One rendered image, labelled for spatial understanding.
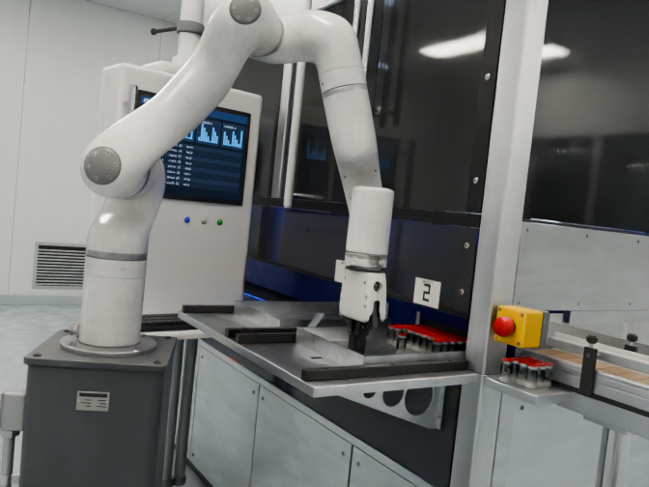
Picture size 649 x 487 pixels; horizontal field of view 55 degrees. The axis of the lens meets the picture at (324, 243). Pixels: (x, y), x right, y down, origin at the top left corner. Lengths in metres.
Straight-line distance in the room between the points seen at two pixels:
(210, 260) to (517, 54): 1.17
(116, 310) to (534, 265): 0.87
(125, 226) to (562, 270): 0.94
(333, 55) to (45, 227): 5.47
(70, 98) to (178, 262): 4.68
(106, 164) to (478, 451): 0.94
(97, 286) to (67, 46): 5.44
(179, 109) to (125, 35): 5.54
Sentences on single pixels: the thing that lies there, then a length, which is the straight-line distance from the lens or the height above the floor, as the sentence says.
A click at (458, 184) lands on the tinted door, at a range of 1.41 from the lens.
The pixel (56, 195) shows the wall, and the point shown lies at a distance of 6.51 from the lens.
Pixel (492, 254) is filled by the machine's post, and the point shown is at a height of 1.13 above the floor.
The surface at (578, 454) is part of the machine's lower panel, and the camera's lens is 1.68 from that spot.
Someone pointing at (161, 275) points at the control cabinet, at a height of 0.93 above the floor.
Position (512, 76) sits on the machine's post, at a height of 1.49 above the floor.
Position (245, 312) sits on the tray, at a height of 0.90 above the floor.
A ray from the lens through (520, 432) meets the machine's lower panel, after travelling 1.48.
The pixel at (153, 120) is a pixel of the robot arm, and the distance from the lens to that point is 1.26.
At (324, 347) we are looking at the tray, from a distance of 1.32.
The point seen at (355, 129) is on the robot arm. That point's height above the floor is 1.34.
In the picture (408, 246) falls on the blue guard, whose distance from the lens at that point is 1.51.
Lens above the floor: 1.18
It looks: 3 degrees down
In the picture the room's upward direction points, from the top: 6 degrees clockwise
